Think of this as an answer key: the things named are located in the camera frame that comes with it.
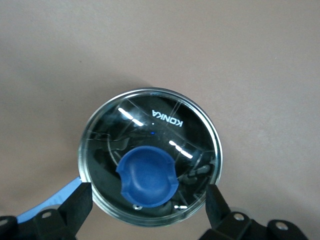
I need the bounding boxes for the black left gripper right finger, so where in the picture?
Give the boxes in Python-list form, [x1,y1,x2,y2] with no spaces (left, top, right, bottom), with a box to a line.
[199,184,309,240]

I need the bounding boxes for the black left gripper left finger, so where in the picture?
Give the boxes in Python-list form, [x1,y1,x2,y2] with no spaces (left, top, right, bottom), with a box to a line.
[0,182,94,240]

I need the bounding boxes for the glass lid with blue knob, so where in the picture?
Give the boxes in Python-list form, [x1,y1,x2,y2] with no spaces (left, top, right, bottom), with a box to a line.
[77,86,223,227]

